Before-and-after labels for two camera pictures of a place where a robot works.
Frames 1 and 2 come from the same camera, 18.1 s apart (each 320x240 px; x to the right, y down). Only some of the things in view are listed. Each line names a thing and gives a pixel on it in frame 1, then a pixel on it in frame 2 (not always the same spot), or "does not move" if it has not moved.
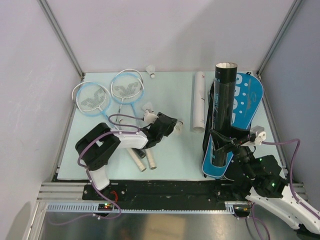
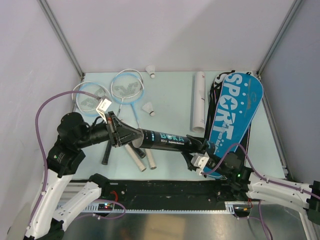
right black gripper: (229, 147) -> (200, 142)
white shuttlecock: (147, 106) does not move
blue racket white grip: (128, 88) does not move
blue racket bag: (248, 95) does not move
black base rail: (209, 190) does not move
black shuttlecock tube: (225, 96) -> (145, 138)
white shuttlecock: (150, 69) does not move
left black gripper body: (172, 124) -> (113, 124)
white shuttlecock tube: (198, 121) does not move
